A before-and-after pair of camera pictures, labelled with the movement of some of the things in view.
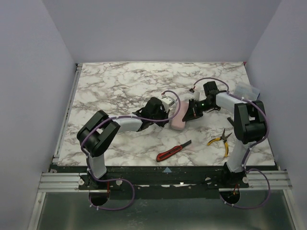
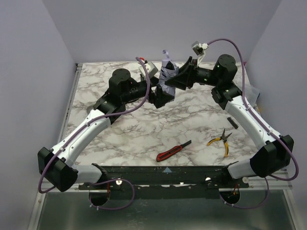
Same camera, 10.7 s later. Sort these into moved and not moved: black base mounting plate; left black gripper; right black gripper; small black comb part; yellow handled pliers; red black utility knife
Moved: left black gripper; right black gripper
Not moved: red black utility knife; small black comb part; yellow handled pliers; black base mounting plate
